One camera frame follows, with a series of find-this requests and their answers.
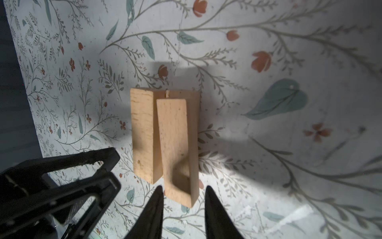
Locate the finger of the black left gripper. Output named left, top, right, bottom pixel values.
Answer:
left=1, top=172, right=121, bottom=239
left=1, top=148, right=120, bottom=205

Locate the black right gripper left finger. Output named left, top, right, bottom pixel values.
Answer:
left=125, top=186, right=164, bottom=239

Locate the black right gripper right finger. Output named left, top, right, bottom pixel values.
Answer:
left=205, top=186, right=243, bottom=239

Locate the plain wooden block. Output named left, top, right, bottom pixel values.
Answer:
left=157, top=99, right=199, bottom=208

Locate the long wooden block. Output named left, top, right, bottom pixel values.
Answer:
left=130, top=88, right=165, bottom=184

